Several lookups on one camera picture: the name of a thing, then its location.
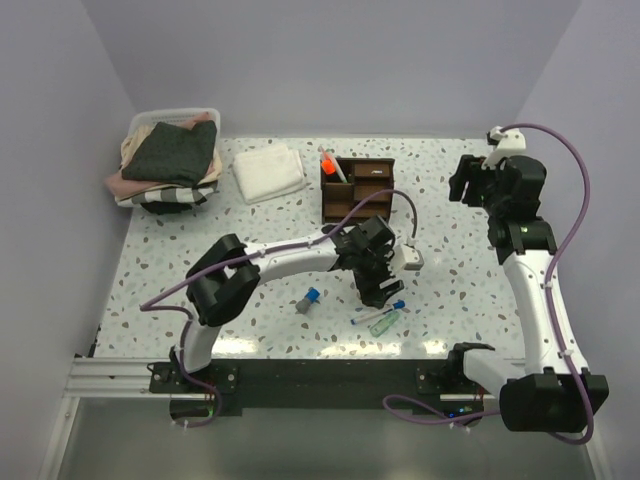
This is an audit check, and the striped folded cloth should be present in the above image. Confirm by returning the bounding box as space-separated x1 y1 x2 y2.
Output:
116 182 217 208

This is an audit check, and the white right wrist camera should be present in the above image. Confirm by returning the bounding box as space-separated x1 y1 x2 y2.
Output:
482 126 526 170

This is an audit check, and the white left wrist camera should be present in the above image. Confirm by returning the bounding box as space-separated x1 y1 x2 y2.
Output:
390 238 424 273

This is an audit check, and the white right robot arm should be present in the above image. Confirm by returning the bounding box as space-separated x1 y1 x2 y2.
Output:
445 155 609 440

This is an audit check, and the white folded towel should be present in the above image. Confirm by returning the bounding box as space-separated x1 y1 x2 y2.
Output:
232 143 306 205

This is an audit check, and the white plastic laundry basket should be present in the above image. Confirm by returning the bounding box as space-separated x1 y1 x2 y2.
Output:
128 107 222 135

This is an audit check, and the blue grey pencil sharpener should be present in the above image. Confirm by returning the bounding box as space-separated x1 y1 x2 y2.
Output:
295 288 320 314

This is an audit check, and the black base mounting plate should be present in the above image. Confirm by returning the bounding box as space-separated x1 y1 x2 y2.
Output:
147 359 488 420

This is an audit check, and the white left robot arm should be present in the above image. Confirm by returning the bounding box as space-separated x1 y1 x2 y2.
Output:
171 216 404 392

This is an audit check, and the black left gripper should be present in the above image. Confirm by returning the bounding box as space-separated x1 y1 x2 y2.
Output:
353 246 404 310

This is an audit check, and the cream folded cloth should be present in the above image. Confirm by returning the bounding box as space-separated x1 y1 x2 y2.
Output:
120 125 154 169

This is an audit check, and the blue cap white marker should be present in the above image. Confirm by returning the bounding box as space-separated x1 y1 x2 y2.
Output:
384 300 405 314

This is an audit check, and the green transparent utility knife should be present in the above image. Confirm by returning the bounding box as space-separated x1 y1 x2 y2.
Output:
369 310 400 338

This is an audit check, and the dark green folded cloth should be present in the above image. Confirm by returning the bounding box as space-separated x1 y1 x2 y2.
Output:
121 120 217 187

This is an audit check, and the pink folded cloth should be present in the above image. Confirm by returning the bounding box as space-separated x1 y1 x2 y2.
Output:
105 172 155 198

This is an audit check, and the orange black highlighter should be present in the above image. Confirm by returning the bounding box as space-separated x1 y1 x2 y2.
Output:
321 157 336 176

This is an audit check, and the white blue cap pen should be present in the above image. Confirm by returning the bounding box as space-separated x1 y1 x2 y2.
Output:
350 308 393 325

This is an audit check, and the brown wooden desk organizer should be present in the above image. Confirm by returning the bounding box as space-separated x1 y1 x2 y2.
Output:
320 157 395 224

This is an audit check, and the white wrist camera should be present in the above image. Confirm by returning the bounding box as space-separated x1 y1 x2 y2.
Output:
390 238 424 273
482 126 526 170

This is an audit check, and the aluminium front rail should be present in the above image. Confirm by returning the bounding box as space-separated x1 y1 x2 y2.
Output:
62 353 501 400

